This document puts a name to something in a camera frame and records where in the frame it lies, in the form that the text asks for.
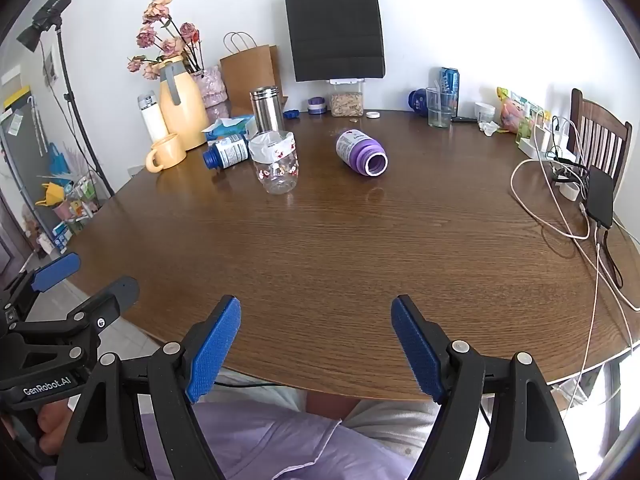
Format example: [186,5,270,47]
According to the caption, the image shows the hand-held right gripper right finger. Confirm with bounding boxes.
[391,294,576,480]

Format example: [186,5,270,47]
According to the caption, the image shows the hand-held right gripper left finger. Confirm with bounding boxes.
[54,295,242,480]

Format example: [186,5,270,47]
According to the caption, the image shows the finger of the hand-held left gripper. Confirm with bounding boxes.
[9,275,140,361]
[0,252,81,333]

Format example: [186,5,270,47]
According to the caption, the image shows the purple bottle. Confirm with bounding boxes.
[336,129,389,177]

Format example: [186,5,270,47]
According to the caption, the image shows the person's left hand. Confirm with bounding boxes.
[36,400,76,457]

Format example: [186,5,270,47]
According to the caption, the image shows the cluttered low shelf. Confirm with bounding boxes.
[34,170,107,253]

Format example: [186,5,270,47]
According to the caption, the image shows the person's lavender shirt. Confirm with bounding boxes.
[42,400,346,480]

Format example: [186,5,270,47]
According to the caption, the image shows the grey refrigerator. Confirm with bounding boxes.
[0,92,57,253]

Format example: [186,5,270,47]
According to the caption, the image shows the blue plastic bag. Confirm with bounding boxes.
[46,142,74,177]

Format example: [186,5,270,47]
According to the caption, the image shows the yellow mug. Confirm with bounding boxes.
[145,133,188,173]

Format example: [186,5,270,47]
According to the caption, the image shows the black tripod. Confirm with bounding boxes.
[49,24,117,197]

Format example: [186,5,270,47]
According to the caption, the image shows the white thermos bottle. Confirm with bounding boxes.
[138,91,170,143]

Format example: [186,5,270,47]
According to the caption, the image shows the blue-capped pill bottle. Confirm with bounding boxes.
[202,133,250,171]

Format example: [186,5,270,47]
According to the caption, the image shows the yellow thermos jug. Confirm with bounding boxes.
[159,57,210,152]

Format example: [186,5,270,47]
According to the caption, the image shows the blue tissue box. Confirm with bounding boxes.
[201,115,257,143]

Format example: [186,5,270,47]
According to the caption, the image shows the white power strip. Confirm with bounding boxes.
[518,136,582,202]

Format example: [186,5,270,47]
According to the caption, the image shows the pink flower vase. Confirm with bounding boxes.
[192,65,229,109]

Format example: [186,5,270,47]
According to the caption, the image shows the black power bank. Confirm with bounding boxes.
[585,163,615,229]

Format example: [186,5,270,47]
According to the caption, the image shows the clear drinking glass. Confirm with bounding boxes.
[426,87,457,129]

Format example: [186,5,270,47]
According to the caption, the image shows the stainless steel tumbler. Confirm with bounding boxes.
[250,86,285,134]

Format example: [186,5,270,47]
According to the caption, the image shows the dried pink flowers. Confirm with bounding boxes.
[126,0,206,81]

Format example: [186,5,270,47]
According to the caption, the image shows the white charger plugs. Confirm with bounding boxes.
[534,119,572,154]

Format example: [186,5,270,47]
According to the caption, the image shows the clear cereal container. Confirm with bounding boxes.
[328,78,365,118]

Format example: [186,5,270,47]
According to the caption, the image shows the colourful snack bags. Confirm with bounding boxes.
[496,86,545,137]

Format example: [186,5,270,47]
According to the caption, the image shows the brown paper bag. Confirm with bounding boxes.
[220,31,289,117]

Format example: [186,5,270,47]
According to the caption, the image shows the blue drink can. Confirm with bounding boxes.
[439,66,461,118]

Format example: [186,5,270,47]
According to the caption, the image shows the wooden chair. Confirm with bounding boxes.
[569,88,634,197]

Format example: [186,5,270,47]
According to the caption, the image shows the black paper bag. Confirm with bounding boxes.
[284,0,387,83]

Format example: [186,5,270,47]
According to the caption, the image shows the thin black cable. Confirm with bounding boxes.
[215,381,303,390]

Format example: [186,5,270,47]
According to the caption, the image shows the white looped cable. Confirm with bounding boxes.
[510,157,592,241]

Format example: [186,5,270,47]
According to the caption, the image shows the long white cable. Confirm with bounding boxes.
[550,117,640,401]

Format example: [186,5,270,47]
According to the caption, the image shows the black charging cable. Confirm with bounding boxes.
[594,226,640,312]

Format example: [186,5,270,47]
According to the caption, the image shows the black video camera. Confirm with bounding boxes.
[16,0,71,52]

